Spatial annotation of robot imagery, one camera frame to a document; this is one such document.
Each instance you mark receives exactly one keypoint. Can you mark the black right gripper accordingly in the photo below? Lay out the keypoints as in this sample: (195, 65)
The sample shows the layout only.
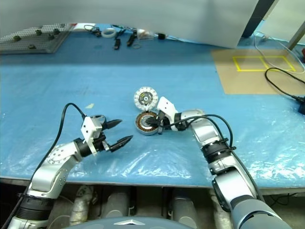
(164, 124)

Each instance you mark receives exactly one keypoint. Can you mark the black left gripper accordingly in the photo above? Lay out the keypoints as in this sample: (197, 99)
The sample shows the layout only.
(101, 144)

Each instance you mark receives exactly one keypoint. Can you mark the motor stator with copper windings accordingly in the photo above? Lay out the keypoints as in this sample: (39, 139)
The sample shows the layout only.
(143, 128)

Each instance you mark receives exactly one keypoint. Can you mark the silver motor rotor cover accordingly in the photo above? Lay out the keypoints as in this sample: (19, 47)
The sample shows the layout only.
(145, 98)

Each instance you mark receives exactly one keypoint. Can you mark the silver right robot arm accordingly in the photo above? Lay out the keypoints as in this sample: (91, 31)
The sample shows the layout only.
(207, 133)

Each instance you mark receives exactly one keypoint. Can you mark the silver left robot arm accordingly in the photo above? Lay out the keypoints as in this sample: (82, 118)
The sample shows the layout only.
(47, 171)

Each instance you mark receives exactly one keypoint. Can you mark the small pale tape scrap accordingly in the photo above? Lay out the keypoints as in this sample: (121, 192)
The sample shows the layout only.
(90, 106)

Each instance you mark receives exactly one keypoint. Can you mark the clear plastic film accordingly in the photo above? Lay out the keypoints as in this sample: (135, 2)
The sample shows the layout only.
(143, 167)

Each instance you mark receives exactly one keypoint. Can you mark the blue foam mat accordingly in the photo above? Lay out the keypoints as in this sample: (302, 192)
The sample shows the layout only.
(166, 66)

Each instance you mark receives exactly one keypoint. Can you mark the grey rounded robot leg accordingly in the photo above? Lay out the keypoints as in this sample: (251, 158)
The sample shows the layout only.
(187, 207)
(119, 205)

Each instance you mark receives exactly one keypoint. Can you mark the foil wrapped pipe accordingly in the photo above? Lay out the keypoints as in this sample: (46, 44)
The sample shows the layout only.
(82, 207)

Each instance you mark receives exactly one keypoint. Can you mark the black hand tool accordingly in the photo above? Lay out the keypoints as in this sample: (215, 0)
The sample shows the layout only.
(129, 42)
(116, 44)

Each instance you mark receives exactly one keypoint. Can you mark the small black box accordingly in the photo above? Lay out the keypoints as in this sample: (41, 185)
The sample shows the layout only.
(161, 36)

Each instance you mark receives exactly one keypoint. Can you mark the grey robot torso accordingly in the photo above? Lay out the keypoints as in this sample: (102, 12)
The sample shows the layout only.
(133, 224)

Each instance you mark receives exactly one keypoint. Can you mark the clear plastic bag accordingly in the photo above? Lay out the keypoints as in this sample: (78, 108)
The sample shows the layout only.
(145, 34)

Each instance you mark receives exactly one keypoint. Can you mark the white tape roll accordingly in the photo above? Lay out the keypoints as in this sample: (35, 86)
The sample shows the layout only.
(104, 33)

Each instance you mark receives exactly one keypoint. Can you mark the brown cardboard sheet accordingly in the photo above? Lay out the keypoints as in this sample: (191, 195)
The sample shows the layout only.
(247, 81)

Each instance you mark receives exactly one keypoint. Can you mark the large white sheet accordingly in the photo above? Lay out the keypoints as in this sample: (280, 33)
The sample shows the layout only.
(143, 12)

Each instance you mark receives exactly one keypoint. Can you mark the small dark board fixture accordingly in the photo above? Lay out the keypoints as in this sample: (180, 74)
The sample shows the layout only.
(16, 38)
(55, 31)
(38, 31)
(31, 46)

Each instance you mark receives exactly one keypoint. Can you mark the grey perforated board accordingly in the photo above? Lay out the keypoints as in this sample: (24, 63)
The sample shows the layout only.
(23, 44)

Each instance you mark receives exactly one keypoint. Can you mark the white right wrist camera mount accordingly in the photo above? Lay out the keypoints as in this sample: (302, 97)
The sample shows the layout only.
(166, 105)

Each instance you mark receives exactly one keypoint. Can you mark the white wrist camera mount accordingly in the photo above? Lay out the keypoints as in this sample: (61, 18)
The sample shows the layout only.
(166, 105)
(89, 128)

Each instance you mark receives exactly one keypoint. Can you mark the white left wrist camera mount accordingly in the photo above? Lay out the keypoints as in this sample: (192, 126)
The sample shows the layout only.
(89, 128)

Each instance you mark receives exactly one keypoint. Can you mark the dark upright post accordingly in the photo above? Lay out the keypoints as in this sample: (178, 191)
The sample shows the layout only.
(257, 19)

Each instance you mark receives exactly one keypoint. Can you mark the grey upright post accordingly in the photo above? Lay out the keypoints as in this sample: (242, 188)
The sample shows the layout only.
(294, 39)

